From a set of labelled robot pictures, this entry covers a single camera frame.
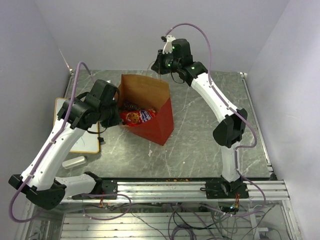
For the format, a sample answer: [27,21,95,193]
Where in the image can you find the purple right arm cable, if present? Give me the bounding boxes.
[166,23,267,218]

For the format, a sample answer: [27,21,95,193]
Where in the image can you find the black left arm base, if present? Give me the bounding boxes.
[71,180,118,200]

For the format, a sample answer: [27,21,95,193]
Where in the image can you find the dark snack packet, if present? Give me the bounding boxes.
[119,100,138,112]

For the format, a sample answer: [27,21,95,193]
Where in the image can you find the aluminium front frame rail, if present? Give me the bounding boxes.
[27,180,291,204]

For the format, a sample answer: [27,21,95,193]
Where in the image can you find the red cookie snack packet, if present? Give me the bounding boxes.
[119,109,158,127]

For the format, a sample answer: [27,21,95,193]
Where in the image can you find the red paper bag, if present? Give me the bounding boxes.
[118,74,174,146]

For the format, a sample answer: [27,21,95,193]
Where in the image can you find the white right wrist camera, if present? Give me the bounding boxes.
[161,35,176,54]

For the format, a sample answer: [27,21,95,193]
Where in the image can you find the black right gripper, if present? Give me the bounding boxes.
[151,49,181,75]

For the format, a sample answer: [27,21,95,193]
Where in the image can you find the silver whiteboard eraser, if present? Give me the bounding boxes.
[62,156,87,169]

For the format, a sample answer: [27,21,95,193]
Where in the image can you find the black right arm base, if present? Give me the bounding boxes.
[200,181,249,200]

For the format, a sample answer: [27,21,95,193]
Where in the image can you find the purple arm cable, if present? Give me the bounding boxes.
[9,61,96,223]
[166,23,267,218]

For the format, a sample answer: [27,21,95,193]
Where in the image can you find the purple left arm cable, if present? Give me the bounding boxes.
[9,61,96,223]

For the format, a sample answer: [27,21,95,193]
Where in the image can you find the aluminium table edge rail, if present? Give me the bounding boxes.
[239,72,277,179]

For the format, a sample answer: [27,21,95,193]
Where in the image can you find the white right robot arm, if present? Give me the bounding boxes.
[151,35,248,198]

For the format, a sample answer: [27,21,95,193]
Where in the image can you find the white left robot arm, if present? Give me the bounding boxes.
[8,79,121,210]

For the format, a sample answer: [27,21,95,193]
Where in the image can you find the small whiteboard yellow frame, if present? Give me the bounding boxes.
[53,97,100,154]

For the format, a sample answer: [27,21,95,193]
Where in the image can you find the tangled cables under table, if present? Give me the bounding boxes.
[82,193,276,240]

